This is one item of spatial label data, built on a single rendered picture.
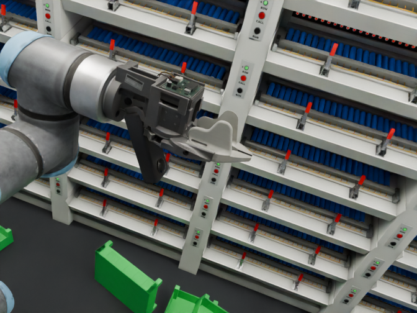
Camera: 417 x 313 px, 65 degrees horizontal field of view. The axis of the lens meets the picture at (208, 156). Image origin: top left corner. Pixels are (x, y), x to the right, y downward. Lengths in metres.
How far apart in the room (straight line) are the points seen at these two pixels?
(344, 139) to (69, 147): 0.87
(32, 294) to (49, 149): 1.16
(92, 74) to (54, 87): 0.06
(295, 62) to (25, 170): 0.81
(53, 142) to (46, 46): 0.14
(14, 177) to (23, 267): 1.25
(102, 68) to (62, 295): 1.28
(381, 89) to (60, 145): 0.90
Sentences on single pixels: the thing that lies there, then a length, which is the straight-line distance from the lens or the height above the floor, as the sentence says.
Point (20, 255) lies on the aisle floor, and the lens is 1.79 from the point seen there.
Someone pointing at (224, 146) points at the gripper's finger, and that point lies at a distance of 0.44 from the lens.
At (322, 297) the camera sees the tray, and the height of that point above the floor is 0.15.
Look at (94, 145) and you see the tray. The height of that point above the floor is 0.53.
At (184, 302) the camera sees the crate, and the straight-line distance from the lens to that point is 1.63.
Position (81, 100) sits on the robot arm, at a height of 1.16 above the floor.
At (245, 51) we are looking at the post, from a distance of 1.05.
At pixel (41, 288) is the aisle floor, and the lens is 1.67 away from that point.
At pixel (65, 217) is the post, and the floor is 0.05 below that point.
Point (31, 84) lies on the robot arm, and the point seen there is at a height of 1.16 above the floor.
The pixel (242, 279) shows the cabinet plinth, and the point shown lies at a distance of 1.71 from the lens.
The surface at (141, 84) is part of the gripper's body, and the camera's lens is 0.46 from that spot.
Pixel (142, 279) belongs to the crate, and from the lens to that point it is 1.43.
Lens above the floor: 1.39
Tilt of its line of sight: 34 degrees down
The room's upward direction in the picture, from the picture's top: 15 degrees clockwise
